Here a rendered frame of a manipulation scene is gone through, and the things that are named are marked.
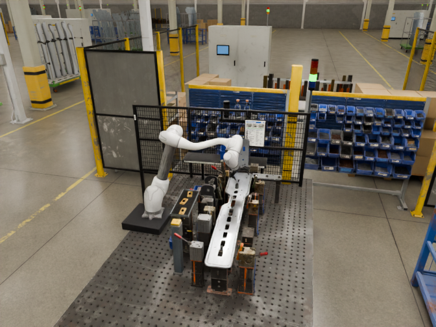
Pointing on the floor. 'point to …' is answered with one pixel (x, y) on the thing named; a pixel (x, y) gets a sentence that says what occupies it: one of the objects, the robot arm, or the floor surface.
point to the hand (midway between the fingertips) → (241, 175)
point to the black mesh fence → (215, 137)
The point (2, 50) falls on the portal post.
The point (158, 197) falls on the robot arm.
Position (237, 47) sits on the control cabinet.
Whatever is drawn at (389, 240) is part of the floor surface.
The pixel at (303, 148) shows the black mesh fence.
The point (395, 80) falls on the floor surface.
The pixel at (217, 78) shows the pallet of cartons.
